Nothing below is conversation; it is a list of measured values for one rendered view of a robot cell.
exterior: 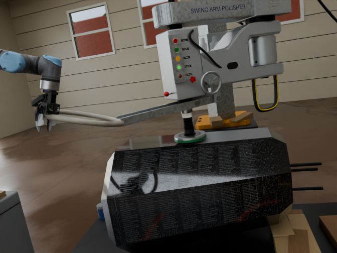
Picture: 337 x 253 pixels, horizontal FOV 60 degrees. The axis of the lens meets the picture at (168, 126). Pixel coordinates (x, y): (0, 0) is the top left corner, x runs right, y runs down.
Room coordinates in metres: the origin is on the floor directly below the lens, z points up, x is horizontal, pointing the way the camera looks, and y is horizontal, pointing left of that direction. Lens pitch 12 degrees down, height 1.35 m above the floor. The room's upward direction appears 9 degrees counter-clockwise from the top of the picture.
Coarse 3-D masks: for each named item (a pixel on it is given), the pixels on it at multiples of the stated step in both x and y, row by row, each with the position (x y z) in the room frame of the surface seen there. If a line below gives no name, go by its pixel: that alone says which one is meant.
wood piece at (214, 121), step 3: (210, 117) 2.58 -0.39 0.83; (213, 117) 2.56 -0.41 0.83; (216, 117) 2.54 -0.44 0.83; (219, 117) 2.52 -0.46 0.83; (210, 120) 2.50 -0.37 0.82; (213, 120) 2.43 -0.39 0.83; (216, 120) 2.41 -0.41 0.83; (219, 120) 2.40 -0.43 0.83; (222, 120) 2.40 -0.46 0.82; (210, 123) 2.54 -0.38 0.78; (213, 123) 2.41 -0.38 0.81; (216, 123) 2.40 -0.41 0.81; (219, 123) 2.40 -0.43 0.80; (222, 123) 2.40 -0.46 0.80; (213, 126) 2.41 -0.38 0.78
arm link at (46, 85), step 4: (44, 80) 1.45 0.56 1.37; (40, 84) 1.46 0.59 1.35; (44, 84) 1.44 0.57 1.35; (48, 84) 1.44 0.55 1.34; (52, 84) 1.45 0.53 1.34; (56, 84) 1.47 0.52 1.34; (44, 88) 1.44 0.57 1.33; (48, 88) 1.44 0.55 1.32; (52, 88) 1.45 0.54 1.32; (56, 88) 1.47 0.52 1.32
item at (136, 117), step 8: (200, 96) 1.99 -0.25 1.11; (208, 96) 1.89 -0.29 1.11; (168, 104) 1.91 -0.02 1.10; (176, 104) 1.81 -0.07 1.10; (184, 104) 1.83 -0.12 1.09; (192, 104) 1.85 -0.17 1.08; (200, 104) 1.87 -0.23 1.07; (136, 112) 1.83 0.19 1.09; (144, 112) 1.73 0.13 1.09; (152, 112) 1.75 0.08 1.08; (160, 112) 1.77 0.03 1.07; (168, 112) 1.79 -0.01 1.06; (128, 120) 1.69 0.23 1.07; (136, 120) 1.71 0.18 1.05; (144, 120) 1.73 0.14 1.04
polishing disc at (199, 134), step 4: (196, 132) 1.93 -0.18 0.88; (200, 132) 1.91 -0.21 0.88; (204, 132) 1.89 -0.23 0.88; (176, 136) 1.90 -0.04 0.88; (180, 136) 1.88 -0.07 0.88; (184, 136) 1.87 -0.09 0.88; (188, 136) 1.85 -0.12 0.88; (192, 136) 1.83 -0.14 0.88; (196, 136) 1.82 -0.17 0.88; (200, 136) 1.81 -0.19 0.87; (180, 140) 1.82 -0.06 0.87; (184, 140) 1.80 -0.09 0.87; (188, 140) 1.79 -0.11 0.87
